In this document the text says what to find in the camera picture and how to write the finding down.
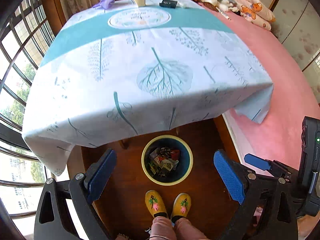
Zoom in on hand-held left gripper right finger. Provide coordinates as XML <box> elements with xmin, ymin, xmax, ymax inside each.
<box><xmin>213</xmin><ymin>149</ymin><xmax>299</xmax><ymax>240</ymax></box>

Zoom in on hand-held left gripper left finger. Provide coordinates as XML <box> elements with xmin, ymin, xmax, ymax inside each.
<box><xmin>33</xmin><ymin>148</ymin><xmax>118</xmax><ymax>240</ymax></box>

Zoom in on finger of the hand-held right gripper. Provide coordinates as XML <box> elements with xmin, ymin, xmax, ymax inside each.
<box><xmin>244</xmin><ymin>153</ymin><xmax>293</xmax><ymax>182</ymax></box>

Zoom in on cream rimmed blue trash bin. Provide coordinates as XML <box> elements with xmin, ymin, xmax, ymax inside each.
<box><xmin>141</xmin><ymin>135</ymin><xmax>193</xmax><ymax>186</ymax></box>

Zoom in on pile of snack wrappers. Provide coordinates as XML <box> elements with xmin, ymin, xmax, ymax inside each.
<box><xmin>149</xmin><ymin>147</ymin><xmax>181</xmax><ymax>178</ymax></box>

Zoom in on yellow embroidered slipper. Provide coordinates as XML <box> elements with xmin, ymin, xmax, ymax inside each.
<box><xmin>145</xmin><ymin>190</ymin><xmax>168</xmax><ymax>218</ymax></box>
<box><xmin>171</xmin><ymin>192</ymin><xmax>192</xmax><ymax>222</ymax></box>

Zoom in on person's pink pants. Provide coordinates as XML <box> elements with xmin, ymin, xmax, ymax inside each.
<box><xmin>149</xmin><ymin>216</ymin><xmax>208</xmax><ymax>240</ymax></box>

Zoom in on bed with pink sheet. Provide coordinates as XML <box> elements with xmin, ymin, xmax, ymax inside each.
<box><xmin>156</xmin><ymin>0</ymin><xmax>320</xmax><ymax>175</ymax></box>

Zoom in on white leaf print tablecloth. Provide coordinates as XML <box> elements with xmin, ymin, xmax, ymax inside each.
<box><xmin>21</xmin><ymin>0</ymin><xmax>274</xmax><ymax>177</ymax></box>

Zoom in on grid window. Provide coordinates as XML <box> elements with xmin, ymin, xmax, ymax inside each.
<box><xmin>0</xmin><ymin>0</ymin><xmax>56</xmax><ymax>220</ymax></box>

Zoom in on white wardrobe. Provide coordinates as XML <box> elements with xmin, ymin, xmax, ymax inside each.
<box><xmin>272</xmin><ymin>0</ymin><xmax>320</xmax><ymax>71</ymax></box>

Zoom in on white marker pen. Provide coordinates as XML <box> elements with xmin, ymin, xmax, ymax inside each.
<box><xmin>217</xmin><ymin>7</ymin><xmax>231</xmax><ymax>21</ymax></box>

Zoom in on bear print rolled blanket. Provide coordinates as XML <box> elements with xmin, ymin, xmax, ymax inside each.
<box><xmin>230</xmin><ymin>0</ymin><xmax>276</xmax><ymax>31</ymax></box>

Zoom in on white plush toy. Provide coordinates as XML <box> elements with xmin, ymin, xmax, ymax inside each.
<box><xmin>217</xmin><ymin>0</ymin><xmax>237</xmax><ymax>12</ymax></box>

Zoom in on purple plastic bag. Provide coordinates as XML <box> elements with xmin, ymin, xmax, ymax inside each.
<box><xmin>93</xmin><ymin>0</ymin><xmax>118</xmax><ymax>9</ymax></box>

